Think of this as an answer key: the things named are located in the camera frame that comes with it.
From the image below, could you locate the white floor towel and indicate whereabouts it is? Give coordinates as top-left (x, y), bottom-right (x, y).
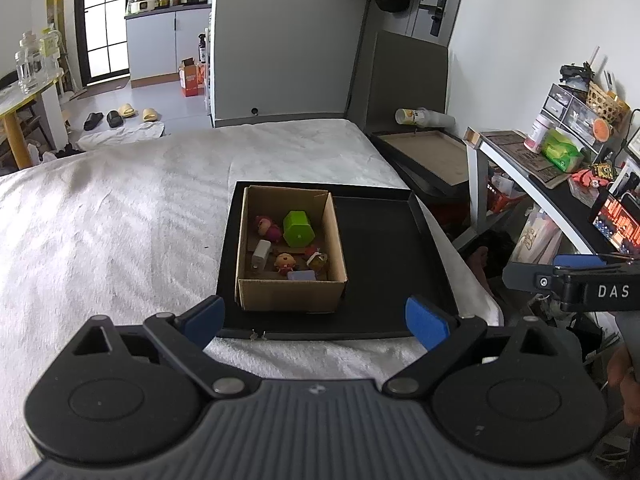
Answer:
top-left (77, 121), bottom-right (166, 151)

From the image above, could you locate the brown cardboard box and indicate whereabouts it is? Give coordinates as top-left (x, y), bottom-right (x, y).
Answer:
top-left (235, 185), bottom-right (349, 315)

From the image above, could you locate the pink plush toy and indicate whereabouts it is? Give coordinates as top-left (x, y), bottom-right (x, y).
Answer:
top-left (254, 216), bottom-right (284, 242)

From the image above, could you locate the wicker basket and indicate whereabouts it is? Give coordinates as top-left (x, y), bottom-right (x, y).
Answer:
top-left (585, 82), bottom-right (631, 124)

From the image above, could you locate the green toy house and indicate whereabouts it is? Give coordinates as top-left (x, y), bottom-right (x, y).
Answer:
top-left (282, 210), bottom-right (316, 249)

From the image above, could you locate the framed colourful picture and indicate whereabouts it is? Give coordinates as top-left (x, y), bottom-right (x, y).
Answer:
top-left (592, 195), bottom-right (640, 256)

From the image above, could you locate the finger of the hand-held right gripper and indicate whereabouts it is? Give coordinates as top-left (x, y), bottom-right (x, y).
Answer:
top-left (502, 260), bottom-right (566, 291)
top-left (554, 254), bottom-right (640, 269)

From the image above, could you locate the clear glass bottle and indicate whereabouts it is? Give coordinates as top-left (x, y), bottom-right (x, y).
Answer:
top-left (15, 32), bottom-right (44, 94)

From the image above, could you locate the pale green bottle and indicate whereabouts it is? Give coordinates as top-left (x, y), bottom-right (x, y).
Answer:
top-left (40, 27), bottom-right (64, 59)

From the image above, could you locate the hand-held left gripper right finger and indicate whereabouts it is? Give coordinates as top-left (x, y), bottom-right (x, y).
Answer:
top-left (382, 296), bottom-right (567, 402)

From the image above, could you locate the white table with yellow leg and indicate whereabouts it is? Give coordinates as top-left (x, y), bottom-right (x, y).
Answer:
top-left (0, 72), bottom-right (64, 171)

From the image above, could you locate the grey entrance door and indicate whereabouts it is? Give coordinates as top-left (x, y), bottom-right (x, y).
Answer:
top-left (407, 0), bottom-right (471, 49)

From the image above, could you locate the black picture frame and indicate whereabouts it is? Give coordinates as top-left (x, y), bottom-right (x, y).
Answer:
top-left (367, 129), bottom-right (474, 197)

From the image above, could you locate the black-framed glass door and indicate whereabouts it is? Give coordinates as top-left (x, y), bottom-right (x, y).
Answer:
top-left (75, 0), bottom-right (131, 86)

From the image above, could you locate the red toy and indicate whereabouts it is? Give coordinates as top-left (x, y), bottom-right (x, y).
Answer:
top-left (570, 167), bottom-right (609, 189)

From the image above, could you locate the black door lock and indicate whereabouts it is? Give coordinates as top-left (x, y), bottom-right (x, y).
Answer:
top-left (430, 0), bottom-right (449, 37)

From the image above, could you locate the black desk with white frame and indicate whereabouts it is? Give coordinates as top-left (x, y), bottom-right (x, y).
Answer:
top-left (462, 127), bottom-right (640, 272)

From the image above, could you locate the grey upright board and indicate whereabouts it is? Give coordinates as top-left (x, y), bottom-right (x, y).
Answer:
top-left (347, 30), bottom-right (449, 131)

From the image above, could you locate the white kitchen cabinet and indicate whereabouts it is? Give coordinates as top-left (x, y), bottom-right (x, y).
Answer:
top-left (125, 4), bottom-right (213, 89)

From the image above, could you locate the brown patterned mat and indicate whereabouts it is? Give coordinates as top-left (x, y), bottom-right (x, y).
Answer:
top-left (482, 130), bottom-right (571, 189)

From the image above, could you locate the black model figure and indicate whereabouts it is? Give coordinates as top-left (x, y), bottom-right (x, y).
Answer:
top-left (560, 62), bottom-right (596, 92)

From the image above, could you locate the white shopping bag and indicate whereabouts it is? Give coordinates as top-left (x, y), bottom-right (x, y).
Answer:
top-left (515, 205), bottom-right (564, 264)

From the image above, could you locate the white pill bottle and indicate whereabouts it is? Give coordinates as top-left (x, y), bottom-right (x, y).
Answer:
top-left (523, 114), bottom-right (554, 155)

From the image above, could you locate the green wipes pack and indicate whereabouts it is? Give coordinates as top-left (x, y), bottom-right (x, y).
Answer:
top-left (540, 127), bottom-right (585, 174)

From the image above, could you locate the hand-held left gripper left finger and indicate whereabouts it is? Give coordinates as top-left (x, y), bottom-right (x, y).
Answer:
top-left (73, 296), bottom-right (248, 402)

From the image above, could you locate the person's right hand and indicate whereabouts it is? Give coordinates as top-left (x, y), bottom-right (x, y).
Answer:
top-left (605, 345), bottom-right (640, 426)

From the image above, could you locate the orange box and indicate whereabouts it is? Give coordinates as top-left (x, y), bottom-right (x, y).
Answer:
top-left (487, 172), bottom-right (524, 214)

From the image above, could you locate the black shallow tray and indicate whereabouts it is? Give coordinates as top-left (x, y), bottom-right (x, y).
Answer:
top-left (212, 181), bottom-right (458, 341)

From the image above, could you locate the orange carton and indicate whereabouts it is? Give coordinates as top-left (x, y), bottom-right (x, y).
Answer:
top-left (179, 57), bottom-right (206, 98)

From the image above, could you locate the cylindrical snack can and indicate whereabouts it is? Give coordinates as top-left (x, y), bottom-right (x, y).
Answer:
top-left (395, 106), bottom-right (456, 129)

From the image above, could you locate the grey drawer organizer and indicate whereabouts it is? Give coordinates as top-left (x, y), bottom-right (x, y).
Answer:
top-left (541, 82), bottom-right (626, 154)

